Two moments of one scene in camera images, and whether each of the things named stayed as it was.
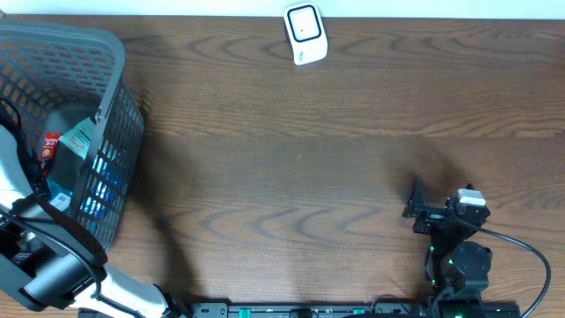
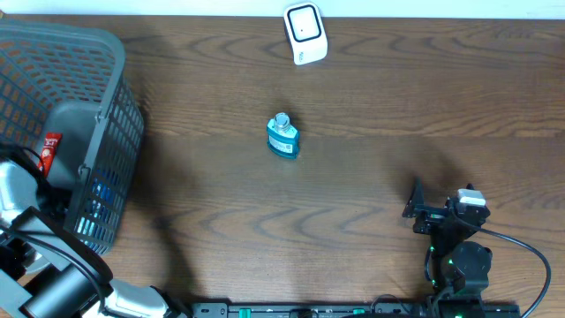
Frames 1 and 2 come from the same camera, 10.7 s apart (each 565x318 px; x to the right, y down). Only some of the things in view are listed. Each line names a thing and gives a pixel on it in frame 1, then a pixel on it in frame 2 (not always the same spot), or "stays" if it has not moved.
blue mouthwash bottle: [60, 200] -> [282, 139]
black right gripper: [431, 216] stays
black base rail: [402, 309] stays
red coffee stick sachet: [50, 147] stays
